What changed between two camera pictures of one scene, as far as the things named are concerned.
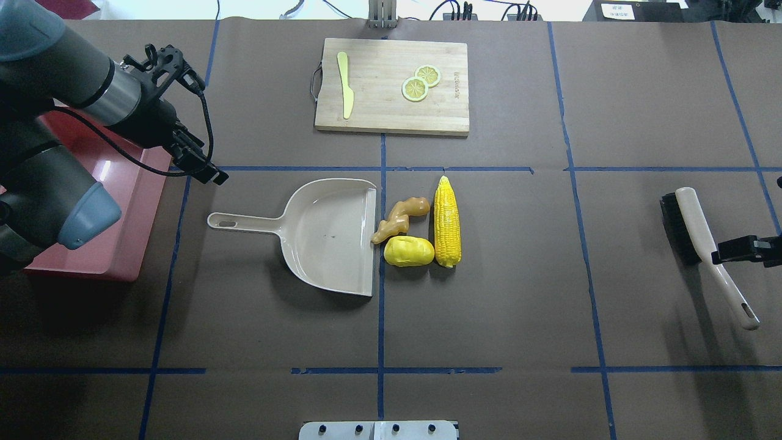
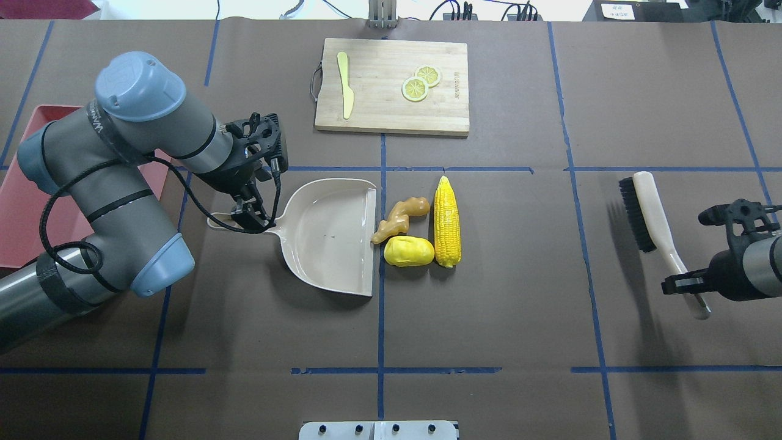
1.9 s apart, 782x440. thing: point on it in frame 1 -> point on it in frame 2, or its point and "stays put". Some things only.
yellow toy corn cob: x=448 y=233 stays put
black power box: x=634 y=10 stays put
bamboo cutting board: x=376 y=69 stays put
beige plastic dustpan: x=327 y=231 stays put
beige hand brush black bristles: x=683 y=212 -> x=653 y=229
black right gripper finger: x=766 y=250 -> x=694 y=281
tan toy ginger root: x=398 y=222 stays put
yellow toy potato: x=404 y=251 stays put
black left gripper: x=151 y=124 -> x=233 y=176
